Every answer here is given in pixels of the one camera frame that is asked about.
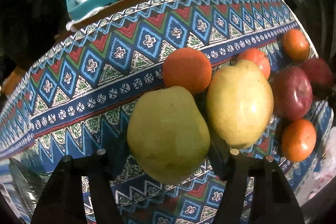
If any yellow pear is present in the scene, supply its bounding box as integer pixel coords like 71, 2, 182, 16
206, 60, 273, 149

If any green pear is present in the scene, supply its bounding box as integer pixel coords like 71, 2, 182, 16
127, 86, 210, 185

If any large rough orange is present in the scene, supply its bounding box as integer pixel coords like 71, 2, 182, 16
162, 48, 212, 96

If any small tangerine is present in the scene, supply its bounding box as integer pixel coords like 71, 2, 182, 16
236, 48, 271, 79

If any dark red apple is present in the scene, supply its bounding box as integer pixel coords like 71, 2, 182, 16
300, 58, 334, 100

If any blue patterned tablecloth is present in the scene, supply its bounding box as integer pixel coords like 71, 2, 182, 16
1, 0, 334, 223

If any brown cardboard box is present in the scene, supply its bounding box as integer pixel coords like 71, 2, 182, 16
66, 0, 150, 32

